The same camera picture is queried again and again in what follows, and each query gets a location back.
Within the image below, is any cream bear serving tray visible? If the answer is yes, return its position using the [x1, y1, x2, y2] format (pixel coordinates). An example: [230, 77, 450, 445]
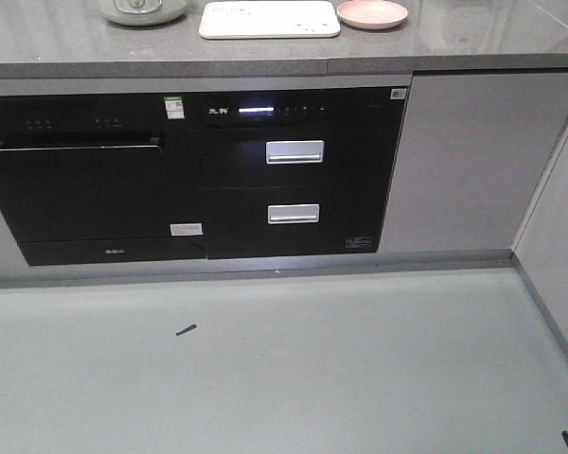
[199, 1, 341, 40]

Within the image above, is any pink round plate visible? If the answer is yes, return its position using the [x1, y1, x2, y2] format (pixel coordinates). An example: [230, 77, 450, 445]
[336, 0, 409, 30]

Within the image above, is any black disinfection cabinet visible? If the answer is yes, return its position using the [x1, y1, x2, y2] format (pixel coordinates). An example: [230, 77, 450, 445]
[185, 86, 412, 261]

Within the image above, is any green energy label sticker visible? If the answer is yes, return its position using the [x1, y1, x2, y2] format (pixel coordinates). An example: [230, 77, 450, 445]
[164, 96, 186, 120]

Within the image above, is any white QR sticker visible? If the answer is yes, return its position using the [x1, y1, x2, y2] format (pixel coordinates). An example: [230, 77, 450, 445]
[390, 88, 407, 100]

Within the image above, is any black built-in dishwasher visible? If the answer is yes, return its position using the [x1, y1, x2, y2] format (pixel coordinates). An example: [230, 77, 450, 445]
[0, 94, 206, 266]

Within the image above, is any grey cabinet door panel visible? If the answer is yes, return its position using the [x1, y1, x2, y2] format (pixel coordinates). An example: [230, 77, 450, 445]
[380, 72, 568, 253]

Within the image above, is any cream electric cooking pot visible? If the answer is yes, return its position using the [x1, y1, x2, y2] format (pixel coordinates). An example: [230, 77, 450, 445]
[98, 0, 187, 26]

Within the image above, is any white side cabinet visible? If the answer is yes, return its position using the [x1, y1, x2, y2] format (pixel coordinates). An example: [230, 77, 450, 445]
[513, 122, 568, 359]

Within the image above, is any lower silver drawer handle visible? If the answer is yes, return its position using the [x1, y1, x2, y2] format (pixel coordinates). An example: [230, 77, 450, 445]
[267, 203, 321, 225]

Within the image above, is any silver drawer handle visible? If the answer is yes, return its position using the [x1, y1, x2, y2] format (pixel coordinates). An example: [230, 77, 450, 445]
[265, 140, 325, 165]
[267, 203, 321, 225]

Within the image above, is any upper silver drawer handle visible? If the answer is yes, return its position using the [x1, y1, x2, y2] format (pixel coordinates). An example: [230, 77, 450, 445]
[265, 140, 325, 165]

